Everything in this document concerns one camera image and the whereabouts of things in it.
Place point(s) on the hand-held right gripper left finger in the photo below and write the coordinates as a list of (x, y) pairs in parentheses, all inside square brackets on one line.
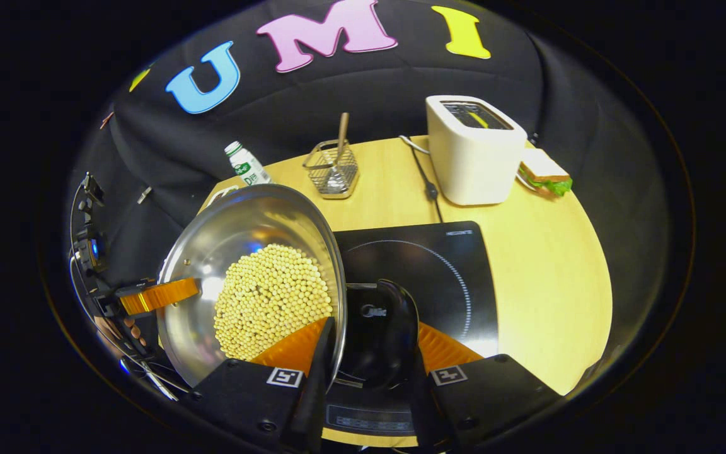
[(316, 403)]

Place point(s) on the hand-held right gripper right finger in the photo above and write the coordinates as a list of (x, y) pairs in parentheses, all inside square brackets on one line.
[(423, 410)]

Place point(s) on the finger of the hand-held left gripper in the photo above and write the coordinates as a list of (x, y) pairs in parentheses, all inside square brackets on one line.
[(161, 295)]

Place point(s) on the stainless steel pot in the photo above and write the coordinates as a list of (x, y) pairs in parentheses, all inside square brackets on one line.
[(237, 221)]

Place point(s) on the black induction cooktop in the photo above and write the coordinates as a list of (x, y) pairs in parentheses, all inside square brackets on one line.
[(438, 265)]

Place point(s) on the small silver metal clip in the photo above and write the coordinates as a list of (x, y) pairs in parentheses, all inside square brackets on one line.
[(144, 194)]

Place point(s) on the pile of yellow soybeans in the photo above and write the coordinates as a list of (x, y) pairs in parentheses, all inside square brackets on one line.
[(268, 296)]

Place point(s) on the small pink clothes peg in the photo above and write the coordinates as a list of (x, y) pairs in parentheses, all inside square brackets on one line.
[(106, 120)]

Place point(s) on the white bottle with green label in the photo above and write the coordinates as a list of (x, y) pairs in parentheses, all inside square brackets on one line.
[(246, 167)]

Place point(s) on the small white plate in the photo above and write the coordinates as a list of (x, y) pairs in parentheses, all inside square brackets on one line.
[(522, 181)]

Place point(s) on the white toaster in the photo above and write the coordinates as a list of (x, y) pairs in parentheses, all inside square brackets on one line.
[(470, 164)]

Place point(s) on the sandwich with lettuce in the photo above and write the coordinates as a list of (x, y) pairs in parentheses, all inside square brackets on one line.
[(542, 167)]

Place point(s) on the black backdrop cloth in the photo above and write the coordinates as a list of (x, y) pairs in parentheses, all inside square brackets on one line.
[(369, 88)]

